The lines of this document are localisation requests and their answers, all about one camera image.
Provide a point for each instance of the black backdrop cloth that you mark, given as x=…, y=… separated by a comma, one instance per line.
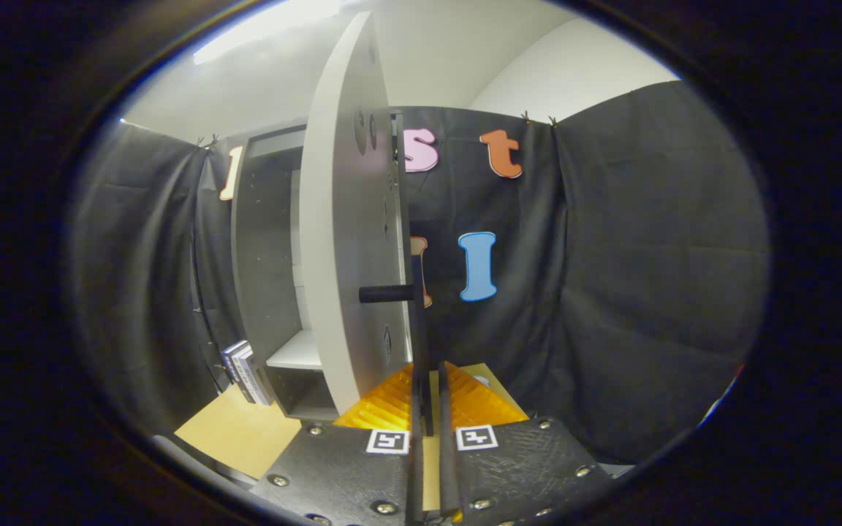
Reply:
x=647, y=256

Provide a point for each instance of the white cabinet door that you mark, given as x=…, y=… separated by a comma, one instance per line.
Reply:
x=340, y=241

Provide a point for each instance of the grey cover book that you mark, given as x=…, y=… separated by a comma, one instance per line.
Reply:
x=254, y=380

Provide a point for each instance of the dark blue book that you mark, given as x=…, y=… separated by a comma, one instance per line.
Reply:
x=229, y=356

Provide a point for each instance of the white cabinet shelf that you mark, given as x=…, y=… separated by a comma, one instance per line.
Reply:
x=297, y=354

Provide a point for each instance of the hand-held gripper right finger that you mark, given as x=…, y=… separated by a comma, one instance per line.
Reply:
x=449, y=475

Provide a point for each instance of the grey cabinet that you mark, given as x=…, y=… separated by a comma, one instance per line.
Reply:
x=264, y=256

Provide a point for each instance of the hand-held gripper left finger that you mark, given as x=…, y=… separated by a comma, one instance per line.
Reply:
x=414, y=482

